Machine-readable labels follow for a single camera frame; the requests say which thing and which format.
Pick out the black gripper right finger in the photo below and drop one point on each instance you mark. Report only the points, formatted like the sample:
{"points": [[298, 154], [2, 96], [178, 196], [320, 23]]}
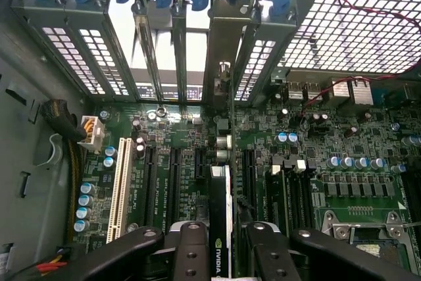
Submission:
{"points": [[269, 258]]}

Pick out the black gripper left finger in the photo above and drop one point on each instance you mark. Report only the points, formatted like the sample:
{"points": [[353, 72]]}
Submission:
{"points": [[192, 254]]}

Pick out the long black expansion slot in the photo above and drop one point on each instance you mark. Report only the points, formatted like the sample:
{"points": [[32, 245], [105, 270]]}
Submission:
{"points": [[249, 179], [149, 185], [173, 185]]}

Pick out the short black expansion slot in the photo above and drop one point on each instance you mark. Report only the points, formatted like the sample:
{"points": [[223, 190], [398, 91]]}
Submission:
{"points": [[200, 162]]}

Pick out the green motherboard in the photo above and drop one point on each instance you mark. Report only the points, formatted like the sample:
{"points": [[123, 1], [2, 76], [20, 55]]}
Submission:
{"points": [[345, 202]]}

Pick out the white PCI expansion slot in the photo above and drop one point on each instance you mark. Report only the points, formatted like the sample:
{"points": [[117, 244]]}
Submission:
{"points": [[120, 189]]}

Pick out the white power connector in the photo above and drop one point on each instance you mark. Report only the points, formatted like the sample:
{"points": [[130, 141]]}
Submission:
{"points": [[93, 136]]}

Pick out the silver rear port block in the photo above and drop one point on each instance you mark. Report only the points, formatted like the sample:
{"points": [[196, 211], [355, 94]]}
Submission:
{"points": [[302, 90], [353, 91]]}

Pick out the perforated metal slot cover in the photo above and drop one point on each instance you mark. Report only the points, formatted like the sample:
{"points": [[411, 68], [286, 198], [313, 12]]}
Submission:
{"points": [[70, 60], [255, 70], [105, 60]]}

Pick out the black open PC case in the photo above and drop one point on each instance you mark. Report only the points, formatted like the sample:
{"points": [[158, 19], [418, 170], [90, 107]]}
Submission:
{"points": [[33, 80]]}

